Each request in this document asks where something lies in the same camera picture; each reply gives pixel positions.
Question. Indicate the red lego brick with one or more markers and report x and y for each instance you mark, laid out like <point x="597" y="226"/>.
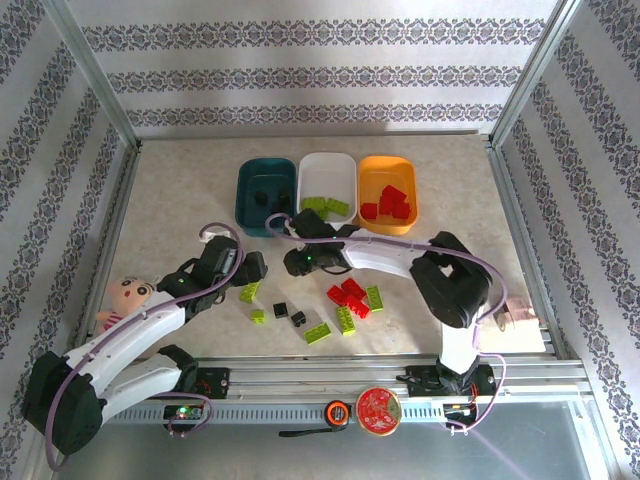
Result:
<point x="391" y="192"/>
<point x="353" y="288"/>
<point x="386" y="208"/>
<point x="334" y="293"/>
<point x="369" y="210"/>
<point x="403" y="211"/>
<point x="357" y="306"/>

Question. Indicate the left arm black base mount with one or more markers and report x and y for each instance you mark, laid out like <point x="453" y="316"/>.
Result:
<point x="215" y="382"/>

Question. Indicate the aluminium mounting rail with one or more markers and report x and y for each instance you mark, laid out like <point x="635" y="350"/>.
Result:
<point x="310" y="377"/>

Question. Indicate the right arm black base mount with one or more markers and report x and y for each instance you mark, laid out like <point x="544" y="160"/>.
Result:
<point x="425" y="385"/>

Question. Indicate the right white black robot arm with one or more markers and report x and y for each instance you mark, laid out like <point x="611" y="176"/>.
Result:
<point x="380" y="255"/>

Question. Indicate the pink plush doll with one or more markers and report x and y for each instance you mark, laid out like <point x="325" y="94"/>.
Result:
<point x="127" y="297"/>

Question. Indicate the aluminium side rail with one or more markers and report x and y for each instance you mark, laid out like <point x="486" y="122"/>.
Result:
<point x="515" y="210"/>
<point x="107" y="240"/>

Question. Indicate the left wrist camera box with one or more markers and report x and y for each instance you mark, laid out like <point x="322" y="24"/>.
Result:
<point x="211" y="234"/>

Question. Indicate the white plastic container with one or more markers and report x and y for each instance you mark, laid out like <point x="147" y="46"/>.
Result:
<point x="327" y="175"/>

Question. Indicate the orange black tape measure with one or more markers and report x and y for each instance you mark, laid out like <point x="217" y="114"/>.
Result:
<point x="338" y="414"/>

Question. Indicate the small lime green lego brick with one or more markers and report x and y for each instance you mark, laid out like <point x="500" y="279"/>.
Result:
<point x="258" y="315"/>

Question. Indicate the controller board with green light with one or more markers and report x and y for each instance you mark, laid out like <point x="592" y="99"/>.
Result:
<point x="182" y="412"/>

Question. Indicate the aluminium frame post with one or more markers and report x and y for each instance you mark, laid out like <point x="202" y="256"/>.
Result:
<point x="95" y="75"/>
<point x="535" y="75"/>

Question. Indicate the teal plastic container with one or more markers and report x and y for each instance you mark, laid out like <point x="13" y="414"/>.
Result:
<point x="250" y="220"/>

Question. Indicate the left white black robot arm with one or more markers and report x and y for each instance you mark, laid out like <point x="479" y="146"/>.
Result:
<point x="125" y="325"/>

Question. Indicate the small pale pink box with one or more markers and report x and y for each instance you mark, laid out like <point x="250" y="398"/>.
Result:
<point x="520" y="312"/>

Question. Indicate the red round tin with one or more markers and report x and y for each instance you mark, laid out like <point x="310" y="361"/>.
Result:
<point x="378" y="411"/>

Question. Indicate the black lego brick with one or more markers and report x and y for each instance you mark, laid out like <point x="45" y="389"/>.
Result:
<point x="298" y="318"/>
<point x="260" y="198"/>
<point x="282" y="200"/>
<point x="280" y="310"/>

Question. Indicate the orange plastic container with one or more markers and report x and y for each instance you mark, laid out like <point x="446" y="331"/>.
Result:
<point x="385" y="172"/>

